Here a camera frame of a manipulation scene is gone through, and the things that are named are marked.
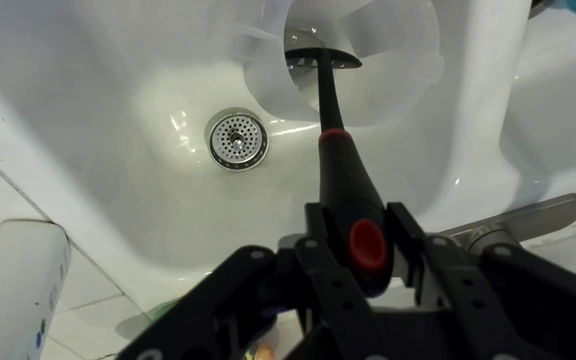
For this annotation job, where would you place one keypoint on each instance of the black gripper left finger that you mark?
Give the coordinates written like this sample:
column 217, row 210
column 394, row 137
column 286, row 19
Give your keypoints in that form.
column 325, row 276

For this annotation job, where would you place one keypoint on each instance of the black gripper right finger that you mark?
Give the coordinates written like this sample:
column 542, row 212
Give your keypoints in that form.
column 500, row 304

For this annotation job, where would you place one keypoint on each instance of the metal sink drain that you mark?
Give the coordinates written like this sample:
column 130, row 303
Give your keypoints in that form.
column 237, row 139

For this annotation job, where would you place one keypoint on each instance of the white double sink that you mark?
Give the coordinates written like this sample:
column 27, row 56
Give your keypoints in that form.
column 162, row 134

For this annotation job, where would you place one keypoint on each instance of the white cylindrical canister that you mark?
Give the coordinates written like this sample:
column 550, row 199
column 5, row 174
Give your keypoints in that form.
column 34, row 261

